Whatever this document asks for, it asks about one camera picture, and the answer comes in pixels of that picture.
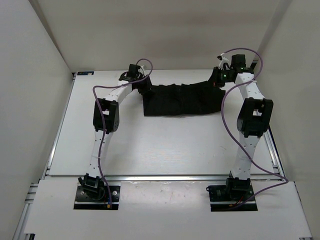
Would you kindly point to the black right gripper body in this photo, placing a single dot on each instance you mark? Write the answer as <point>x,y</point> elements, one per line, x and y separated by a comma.
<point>220,76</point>

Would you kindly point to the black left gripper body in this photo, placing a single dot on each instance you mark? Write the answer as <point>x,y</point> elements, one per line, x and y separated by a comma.
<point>143,86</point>

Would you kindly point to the black pleated skirt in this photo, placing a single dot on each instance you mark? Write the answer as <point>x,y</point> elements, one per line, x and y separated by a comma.
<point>201,98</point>

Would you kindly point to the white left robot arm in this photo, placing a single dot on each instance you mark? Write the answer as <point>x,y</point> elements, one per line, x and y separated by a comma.
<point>106,121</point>

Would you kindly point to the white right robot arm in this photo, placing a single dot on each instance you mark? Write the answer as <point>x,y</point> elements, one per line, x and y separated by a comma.
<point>252,122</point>

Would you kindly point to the left blue label sticker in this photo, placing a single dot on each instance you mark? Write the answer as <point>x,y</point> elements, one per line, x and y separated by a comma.
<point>85,73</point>

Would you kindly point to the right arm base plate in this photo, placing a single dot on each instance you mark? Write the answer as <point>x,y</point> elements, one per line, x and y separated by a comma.
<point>234,196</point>

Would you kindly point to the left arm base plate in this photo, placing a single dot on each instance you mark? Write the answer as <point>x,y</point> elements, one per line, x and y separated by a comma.
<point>86,200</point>

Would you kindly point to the front aluminium rail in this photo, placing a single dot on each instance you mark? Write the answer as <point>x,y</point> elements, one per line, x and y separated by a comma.
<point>165,178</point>

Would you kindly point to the left aluminium frame rail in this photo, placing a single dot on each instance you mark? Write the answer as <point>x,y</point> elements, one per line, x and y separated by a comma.
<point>19,233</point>

